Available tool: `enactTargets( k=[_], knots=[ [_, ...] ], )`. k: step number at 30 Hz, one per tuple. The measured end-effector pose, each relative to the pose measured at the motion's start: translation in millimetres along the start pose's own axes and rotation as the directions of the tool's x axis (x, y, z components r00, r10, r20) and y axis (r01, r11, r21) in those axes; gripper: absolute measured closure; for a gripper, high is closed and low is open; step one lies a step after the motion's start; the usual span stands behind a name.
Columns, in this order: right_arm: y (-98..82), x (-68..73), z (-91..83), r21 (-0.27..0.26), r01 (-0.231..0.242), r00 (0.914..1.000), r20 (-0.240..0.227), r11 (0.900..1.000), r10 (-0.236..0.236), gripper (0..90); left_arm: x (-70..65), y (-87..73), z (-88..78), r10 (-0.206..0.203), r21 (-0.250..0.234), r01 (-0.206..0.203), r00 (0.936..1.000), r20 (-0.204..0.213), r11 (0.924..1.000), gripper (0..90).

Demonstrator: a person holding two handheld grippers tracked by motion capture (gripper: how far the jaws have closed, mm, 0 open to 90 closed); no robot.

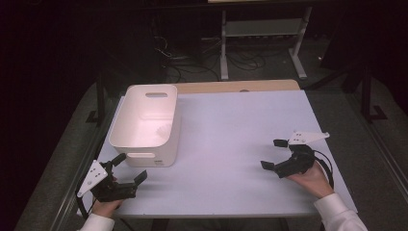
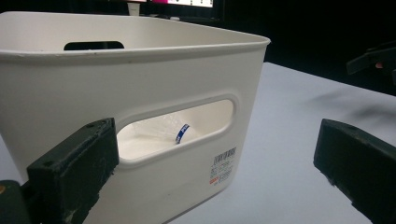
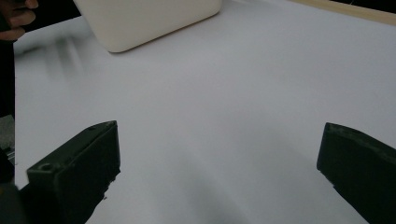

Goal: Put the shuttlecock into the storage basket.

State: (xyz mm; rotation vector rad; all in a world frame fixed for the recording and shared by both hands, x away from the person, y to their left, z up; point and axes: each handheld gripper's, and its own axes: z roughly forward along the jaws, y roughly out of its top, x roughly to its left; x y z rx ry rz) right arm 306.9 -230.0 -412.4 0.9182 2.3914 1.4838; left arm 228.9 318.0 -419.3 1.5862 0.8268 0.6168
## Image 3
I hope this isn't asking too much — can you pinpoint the white plastic storage bin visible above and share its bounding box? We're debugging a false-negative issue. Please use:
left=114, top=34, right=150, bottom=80
left=72, top=0, right=224, bottom=54

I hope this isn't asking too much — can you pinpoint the white table cover board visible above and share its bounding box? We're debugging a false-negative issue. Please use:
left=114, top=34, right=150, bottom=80
left=13, top=0, right=396, bottom=224

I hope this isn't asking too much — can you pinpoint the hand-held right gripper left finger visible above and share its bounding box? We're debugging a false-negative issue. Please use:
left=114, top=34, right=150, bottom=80
left=26, top=120, right=121, bottom=224

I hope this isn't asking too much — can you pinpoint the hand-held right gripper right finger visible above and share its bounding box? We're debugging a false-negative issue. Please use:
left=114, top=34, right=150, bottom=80
left=316, top=122, right=396, bottom=224

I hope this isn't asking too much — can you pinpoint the wooden table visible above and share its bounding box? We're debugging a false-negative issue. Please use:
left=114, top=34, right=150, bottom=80
left=288, top=0, right=396, bottom=27

